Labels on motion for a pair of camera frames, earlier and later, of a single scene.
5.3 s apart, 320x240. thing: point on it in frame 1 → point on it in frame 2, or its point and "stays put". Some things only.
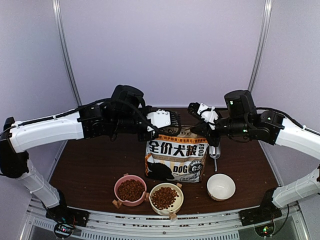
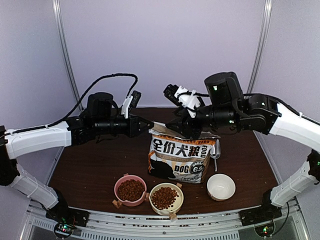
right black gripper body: (215, 140) → (195, 131)
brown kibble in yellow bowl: (163, 197) stays put
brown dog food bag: (179, 158) stays put
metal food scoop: (214, 152) stays put
